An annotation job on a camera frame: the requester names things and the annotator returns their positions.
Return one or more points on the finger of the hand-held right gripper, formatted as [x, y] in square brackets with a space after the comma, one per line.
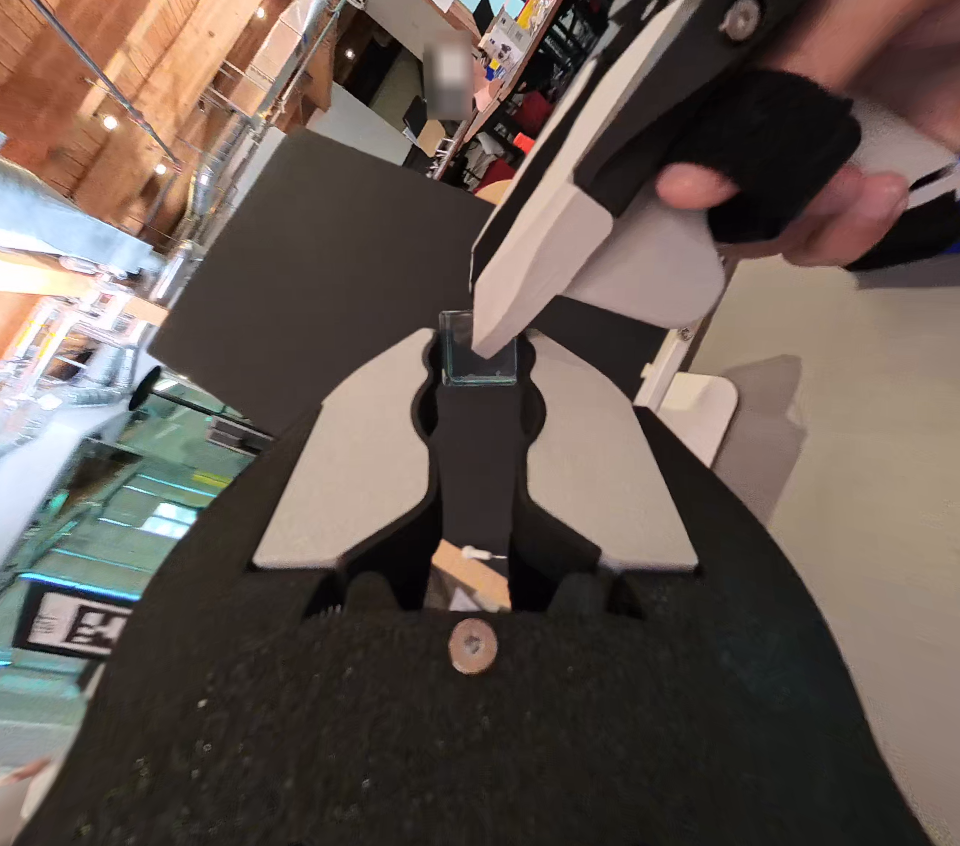
[540, 268]
[585, 103]

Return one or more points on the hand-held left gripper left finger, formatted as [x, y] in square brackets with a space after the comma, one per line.
[352, 471]

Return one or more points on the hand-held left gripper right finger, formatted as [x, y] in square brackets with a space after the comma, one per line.
[600, 471]

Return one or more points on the clear glass cube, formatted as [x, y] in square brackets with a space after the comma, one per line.
[457, 369]

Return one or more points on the wood-framed black board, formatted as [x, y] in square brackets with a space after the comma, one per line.
[300, 276]

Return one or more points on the black floor lamp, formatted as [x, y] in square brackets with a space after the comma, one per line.
[144, 387]

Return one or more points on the framed black-white marker sign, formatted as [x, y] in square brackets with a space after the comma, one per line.
[75, 625]

